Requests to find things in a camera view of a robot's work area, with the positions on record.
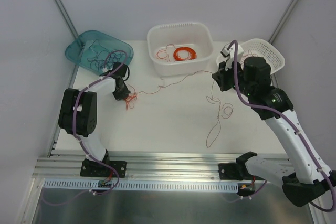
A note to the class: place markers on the white solid plastic tub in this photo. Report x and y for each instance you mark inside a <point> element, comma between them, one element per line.
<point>180,48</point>

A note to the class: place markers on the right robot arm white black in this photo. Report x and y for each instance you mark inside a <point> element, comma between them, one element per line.
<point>310,177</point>

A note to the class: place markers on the right aluminium frame post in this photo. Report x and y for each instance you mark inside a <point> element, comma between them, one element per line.
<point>292,36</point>

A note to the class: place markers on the white slotted cable duct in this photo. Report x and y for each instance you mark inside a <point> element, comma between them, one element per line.
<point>81,184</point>

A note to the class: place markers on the teal transparent plastic bin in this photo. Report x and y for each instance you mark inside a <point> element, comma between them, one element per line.
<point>96,51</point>

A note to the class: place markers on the ball of wires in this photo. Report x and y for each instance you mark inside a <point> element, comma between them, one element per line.
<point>132,97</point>

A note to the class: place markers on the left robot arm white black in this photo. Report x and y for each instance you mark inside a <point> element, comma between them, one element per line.
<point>79,117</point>

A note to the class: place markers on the aluminium frame post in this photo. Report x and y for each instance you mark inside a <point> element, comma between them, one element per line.
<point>292,36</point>
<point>47,74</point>

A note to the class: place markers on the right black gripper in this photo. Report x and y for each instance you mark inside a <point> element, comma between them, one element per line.
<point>223,77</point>

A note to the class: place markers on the aluminium mounting rail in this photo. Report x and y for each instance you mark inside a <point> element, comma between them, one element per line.
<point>177,167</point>

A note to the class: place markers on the left aluminium frame post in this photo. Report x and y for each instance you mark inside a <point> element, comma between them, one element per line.
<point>47,74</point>

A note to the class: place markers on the white perforated plastic basket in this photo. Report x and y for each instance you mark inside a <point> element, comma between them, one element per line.
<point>260,48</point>

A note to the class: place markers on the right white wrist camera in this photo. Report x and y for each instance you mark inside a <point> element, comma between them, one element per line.
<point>228,52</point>

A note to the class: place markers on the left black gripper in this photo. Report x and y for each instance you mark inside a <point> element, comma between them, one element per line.
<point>122,92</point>

